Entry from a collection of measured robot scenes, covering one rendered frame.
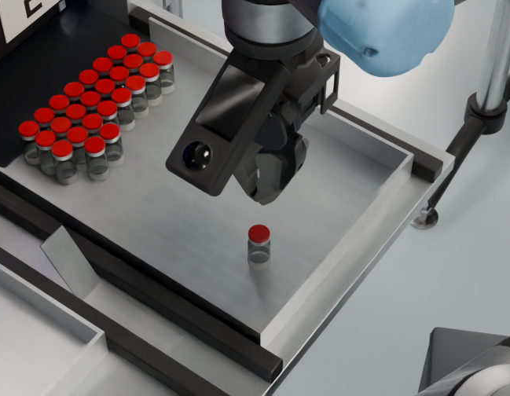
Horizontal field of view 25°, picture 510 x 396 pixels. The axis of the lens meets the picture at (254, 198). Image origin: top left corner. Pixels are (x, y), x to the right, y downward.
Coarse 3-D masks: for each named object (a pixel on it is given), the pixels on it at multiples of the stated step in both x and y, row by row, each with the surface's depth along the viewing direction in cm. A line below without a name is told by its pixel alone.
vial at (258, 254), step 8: (248, 240) 107; (248, 248) 108; (256, 248) 107; (264, 248) 107; (248, 256) 108; (256, 256) 108; (264, 256) 108; (248, 264) 110; (256, 264) 108; (264, 264) 109
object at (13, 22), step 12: (0, 0) 109; (12, 0) 111; (36, 0) 114; (48, 0) 116; (0, 12) 110; (12, 12) 112; (24, 12) 113; (36, 12) 115; (12, 24) 112; (24, 24) 114; (12, 36) 113
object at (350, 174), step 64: (192, 64) 127; (320, 128) 120; (64, 192) 115; (128, 192) 115; (192, 192) 115; (320, 192) 115; (384, 192) 112; (128, 256) 107; (192, 256) 110; (320, 256) 110; (256, 320) 106
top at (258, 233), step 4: (252, 228) 107; (256, 228) 107; (260, 228) 107; (264, 228) 107; (248, 232) 106; (252, 232) 106; (256, 232) 106; (260, 232) 106; (264, 232) 106; (268, 232) 106; (248, 236) 106; (252, 236) 106; (256, 236) 106; (260, 236) 106; (264, 236) 106; (268, 236) 106; (252, 240) 106; (256, 240) 106; (260, 240) 106; (264, 240) 106
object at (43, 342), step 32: (0, 288) 108; (32, 288) 104; (0, 320) 106; (32, 320) 106; (64, 320) 104; (0, 352) 104; (32, 352) 104; (64, 352) 104; (96, 352) 102; (0, 384) 102; (32, 384) 102; (64, 384) 99
